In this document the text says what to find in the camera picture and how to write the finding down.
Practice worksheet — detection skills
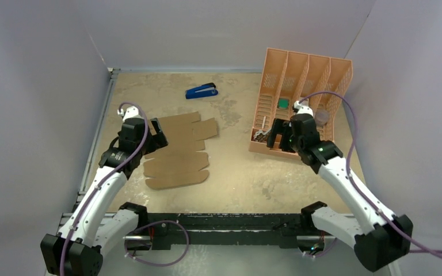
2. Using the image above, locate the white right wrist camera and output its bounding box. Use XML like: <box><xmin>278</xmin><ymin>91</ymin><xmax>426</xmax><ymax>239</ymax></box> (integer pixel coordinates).
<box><xmin>292</xmin><ymin>100</ymin><xmax>314</xmax><ymax>117</ymax></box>

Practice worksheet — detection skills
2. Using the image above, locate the orange plastic file organizer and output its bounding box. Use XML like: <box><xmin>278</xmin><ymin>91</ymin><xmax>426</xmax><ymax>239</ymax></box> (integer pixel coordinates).
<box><xmin>249</xmin><ymin>48</ymin><xmax>353</xmax><ymax>159</ymax></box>

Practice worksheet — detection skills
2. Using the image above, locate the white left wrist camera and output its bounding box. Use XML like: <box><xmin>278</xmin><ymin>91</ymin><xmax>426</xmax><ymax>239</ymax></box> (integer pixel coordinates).
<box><xmin>117</xmin><ymin>106</ymin><xmax>143</xmax><ymax>122</ymax></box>

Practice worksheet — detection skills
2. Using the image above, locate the white stick in organizer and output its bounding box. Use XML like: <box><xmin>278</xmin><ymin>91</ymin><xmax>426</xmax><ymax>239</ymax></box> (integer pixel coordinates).
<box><xmin>261</xmin><ymin>116</ymin><xmax>266</xmax><ymax>131</ymax></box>

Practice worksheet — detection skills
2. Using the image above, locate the grey round item in organizer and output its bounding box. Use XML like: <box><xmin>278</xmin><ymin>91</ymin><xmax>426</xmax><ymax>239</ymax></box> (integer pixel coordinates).
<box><xmin>314</xmin><ymin>109</ymin><xmax>330</xmax><ymax>127</ymax></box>

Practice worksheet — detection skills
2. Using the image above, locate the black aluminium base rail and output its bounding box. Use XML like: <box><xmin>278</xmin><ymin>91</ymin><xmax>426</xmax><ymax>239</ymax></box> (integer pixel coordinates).
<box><xmin>56</xmin><ymin>211</ymin><xmax>359</xmax><ymax>252</ymax></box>

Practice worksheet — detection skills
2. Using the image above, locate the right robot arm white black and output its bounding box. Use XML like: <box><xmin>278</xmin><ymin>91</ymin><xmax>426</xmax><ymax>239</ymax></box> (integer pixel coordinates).
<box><xmin>267</xmin><ymin>113</ymin><xmax>413</xmax><ymax>272</ymax></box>

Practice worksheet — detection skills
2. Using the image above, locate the green item in organizer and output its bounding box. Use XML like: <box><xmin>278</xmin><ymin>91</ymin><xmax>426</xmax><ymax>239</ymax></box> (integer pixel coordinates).
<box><xmin>277</xmin><ymin>98</ymin><xmax>289</xmax><ymax>110</ymax></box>

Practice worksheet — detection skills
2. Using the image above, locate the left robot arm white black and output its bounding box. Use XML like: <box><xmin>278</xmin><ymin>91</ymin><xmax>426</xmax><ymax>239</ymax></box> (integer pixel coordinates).
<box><xmin>40</xmin><ymin>116</ymin><xmax>168</xmax><ymax>275</ymax></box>

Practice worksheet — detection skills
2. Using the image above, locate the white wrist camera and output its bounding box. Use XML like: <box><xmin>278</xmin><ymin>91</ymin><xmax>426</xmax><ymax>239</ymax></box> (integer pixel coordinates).
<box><xmin>117</xmin><ymin>106</ymin><xmax>143</xmax><ymax>122</ymax></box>
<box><xmin>292</xmin><ymin>100</ymin><xmax>314</xmax><ymax>117</ymax></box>

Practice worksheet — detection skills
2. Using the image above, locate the black white patterned clip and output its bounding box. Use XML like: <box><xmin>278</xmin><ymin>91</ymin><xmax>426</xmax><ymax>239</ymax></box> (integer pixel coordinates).
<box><xmin>253</xmin><ymin>129</ymin><xmax>271</xmax><ymax>143</ymax></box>

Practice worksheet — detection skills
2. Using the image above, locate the blue black stapler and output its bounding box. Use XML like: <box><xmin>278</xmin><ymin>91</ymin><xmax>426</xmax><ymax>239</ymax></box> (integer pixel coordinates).
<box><xmin>185</xmin><ymin>83</ymin><xmax>219</xmax><ymax>99</ymax></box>

